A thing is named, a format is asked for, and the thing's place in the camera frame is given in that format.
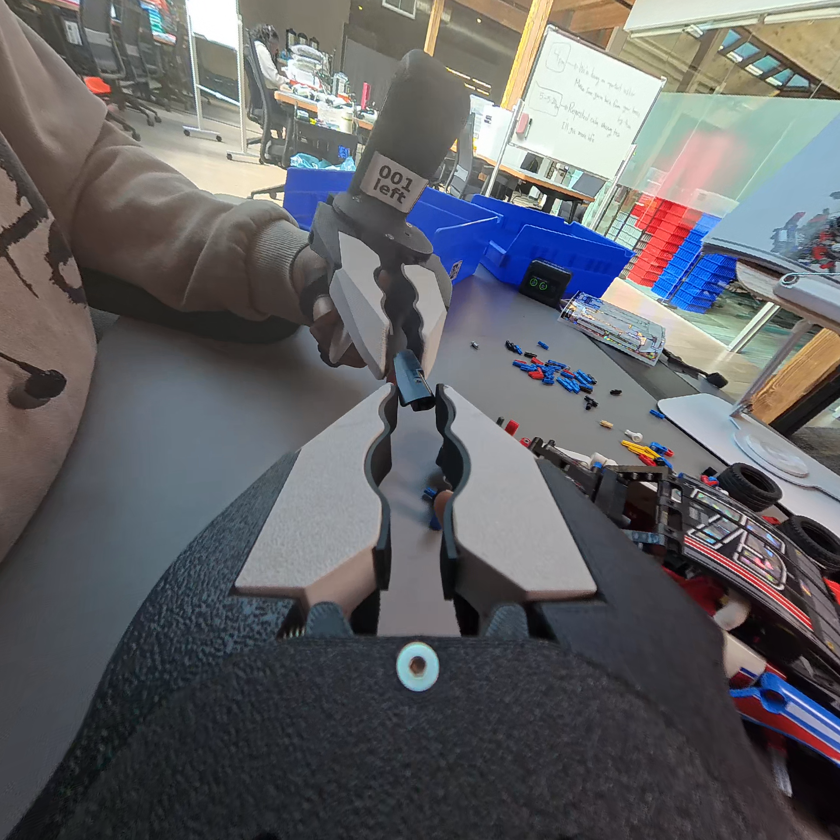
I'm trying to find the person's left forearm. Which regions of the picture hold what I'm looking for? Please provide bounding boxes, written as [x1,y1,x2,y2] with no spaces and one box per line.
[0,0,312,329]

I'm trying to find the stack of blue storage bins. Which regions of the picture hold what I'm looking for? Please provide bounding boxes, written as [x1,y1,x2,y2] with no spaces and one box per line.
[650,217,739,315]

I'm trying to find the person's left hand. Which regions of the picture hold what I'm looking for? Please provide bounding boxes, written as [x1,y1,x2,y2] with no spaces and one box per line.
[292,249,370,370]

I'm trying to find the frosted glass partition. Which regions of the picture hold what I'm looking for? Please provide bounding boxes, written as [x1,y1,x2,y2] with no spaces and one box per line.
[584,92,840,316]

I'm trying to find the white book stand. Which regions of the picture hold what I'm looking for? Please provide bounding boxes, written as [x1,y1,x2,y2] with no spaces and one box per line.
[656,259,840,519]

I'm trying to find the black office chair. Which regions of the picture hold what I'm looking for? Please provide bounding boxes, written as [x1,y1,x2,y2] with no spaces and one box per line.
[79,0,165,142]
[226,39,296,198]

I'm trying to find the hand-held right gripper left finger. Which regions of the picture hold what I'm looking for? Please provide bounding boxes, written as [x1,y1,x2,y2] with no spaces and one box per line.
[234,382,399,636]

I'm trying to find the blue plastic bin white label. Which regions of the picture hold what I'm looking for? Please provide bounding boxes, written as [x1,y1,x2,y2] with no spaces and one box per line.
[283,167,503,284]

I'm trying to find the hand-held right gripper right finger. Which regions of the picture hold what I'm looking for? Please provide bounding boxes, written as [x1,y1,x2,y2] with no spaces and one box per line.
[434,384,599,636]

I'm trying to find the wooden top table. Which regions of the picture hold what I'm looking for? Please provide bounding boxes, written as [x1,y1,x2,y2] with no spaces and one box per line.
[476,154,597,221]

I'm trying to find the black wrist rest pad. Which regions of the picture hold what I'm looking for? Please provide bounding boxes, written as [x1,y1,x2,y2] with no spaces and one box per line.
[79,266,303,345]

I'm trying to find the pile of blue brick pins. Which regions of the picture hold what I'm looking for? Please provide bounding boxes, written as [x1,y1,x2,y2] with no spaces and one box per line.
[471,338,624,411]

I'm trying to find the black cable plug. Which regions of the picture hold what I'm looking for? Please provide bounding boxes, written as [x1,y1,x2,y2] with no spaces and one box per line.
[661,348,729,389]

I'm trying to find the written whiteboard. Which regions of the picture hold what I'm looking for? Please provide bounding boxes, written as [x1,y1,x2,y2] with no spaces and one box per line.
[502,26,667,183]

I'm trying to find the open instruction booklet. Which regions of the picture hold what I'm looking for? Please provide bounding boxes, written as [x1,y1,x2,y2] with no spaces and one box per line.
[702,112,840,277]

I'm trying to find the shiny sticker sheet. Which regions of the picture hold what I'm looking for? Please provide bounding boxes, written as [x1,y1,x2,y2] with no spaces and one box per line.
[558,292,667,367]

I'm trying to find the stack of red storage bins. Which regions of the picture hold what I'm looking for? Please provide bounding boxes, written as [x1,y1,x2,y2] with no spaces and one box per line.
[626,193,706,290]

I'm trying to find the white rolling board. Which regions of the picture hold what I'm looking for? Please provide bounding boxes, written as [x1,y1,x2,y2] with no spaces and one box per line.
[185,0,247,161]

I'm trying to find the toy brick race car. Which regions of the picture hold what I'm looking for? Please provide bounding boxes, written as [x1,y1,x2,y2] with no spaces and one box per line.
[525,436,840,808]

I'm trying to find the cluttered background table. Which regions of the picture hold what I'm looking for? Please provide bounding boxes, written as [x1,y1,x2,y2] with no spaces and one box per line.
[274,85,378,165]

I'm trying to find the small black brick piece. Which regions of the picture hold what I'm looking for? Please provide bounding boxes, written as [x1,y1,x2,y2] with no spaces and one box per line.
[392,350,435,412]

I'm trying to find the thin black cable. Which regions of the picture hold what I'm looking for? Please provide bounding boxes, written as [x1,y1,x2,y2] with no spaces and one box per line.
[0,351,68,411]

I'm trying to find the black rubber toy tyre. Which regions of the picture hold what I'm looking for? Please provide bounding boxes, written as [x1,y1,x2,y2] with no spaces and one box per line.
[781,515,840,572]
[717,462,783,513]

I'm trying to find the black device green lights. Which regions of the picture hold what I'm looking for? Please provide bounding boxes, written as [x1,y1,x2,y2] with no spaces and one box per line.
[518,259,573,309]

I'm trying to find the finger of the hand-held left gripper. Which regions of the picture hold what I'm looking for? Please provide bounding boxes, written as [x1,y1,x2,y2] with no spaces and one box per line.
[402,261,452,376]
[327,233,399,383]

